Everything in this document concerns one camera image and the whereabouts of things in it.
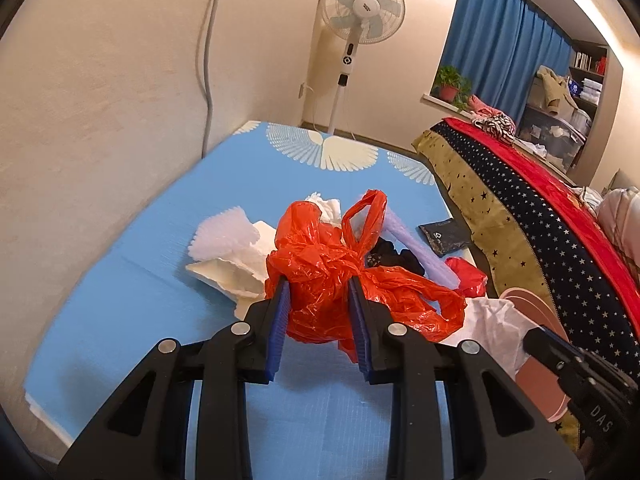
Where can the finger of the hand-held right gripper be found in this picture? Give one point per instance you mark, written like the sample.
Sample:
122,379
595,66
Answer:
545,342

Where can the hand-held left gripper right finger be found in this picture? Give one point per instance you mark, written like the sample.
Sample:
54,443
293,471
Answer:
359,330

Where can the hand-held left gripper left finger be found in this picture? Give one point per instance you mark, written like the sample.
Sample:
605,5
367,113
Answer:
280,330

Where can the orange plastic bag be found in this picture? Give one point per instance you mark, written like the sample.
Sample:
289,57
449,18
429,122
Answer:
320,280

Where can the black wrapper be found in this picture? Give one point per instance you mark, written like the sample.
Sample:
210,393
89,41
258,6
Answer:
397,257

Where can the white plastic bag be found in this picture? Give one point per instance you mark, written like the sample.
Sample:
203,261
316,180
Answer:
497,327

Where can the white folded paper sheet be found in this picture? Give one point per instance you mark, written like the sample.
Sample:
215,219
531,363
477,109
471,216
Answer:
230,275

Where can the small red plastic bag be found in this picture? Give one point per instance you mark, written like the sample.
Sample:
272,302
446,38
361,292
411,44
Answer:
469,277

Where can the purple plastic tube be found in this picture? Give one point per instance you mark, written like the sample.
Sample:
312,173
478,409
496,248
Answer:
422,252

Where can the white scalloped foam sheet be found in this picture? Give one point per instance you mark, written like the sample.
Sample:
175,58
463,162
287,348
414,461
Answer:
220,234

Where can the star-printed blanket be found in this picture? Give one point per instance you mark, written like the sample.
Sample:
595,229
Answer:
540,220

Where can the dark speckled pouch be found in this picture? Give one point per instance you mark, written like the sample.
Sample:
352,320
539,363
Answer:
444,237

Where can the pale pink bedding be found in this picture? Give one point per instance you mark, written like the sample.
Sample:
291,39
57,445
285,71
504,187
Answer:
620,220

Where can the clear plastic storage box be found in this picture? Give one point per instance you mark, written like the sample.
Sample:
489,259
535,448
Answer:
555,135

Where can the black and white striped cloth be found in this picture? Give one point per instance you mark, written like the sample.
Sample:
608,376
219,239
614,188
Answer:
497,127

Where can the pink cloth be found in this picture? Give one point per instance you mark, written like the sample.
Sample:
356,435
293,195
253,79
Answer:
482,106

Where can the beige jacket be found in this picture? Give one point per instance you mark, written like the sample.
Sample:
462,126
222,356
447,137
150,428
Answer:
550,87

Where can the potted green plant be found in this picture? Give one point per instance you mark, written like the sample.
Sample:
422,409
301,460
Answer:
451,84

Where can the bookshelf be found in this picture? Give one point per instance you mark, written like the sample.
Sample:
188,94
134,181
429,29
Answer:
590,72

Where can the blue curtain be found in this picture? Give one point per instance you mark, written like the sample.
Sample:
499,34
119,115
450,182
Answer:
500,40

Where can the white standing fan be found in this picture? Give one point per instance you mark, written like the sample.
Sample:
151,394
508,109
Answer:
362,7

